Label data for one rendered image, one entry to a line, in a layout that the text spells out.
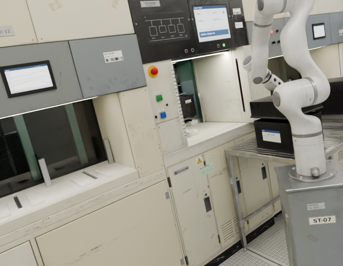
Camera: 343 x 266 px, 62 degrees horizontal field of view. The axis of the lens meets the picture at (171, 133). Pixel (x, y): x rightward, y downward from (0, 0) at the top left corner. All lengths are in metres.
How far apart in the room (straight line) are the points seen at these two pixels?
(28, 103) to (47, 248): 0.66
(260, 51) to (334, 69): 1.88
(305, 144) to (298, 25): 0.49
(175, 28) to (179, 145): 0.69
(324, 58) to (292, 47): 2.11
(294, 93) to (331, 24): 1.95
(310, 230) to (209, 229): 0.79
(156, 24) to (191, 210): 1.13
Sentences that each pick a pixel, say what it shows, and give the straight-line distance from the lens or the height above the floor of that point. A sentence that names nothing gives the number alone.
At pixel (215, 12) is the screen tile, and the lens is 2.00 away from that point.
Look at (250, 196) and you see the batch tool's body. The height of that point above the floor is 0.33.
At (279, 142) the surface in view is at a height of 0.82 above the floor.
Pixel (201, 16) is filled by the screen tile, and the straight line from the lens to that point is 1.91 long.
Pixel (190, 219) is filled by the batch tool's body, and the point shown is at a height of 0.42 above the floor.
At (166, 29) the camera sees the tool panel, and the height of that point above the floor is 1.56.
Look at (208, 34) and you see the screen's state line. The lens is 1.91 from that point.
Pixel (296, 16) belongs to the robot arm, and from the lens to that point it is 1.33.
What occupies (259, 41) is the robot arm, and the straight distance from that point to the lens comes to 1.55.
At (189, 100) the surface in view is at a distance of 2.41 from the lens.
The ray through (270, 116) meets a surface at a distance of 1.72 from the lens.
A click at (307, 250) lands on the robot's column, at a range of 1.45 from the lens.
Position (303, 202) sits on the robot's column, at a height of 0.69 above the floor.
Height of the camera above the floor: 1.31
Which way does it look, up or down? 11 degrees down
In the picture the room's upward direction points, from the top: 12 degrees counter-clockwise
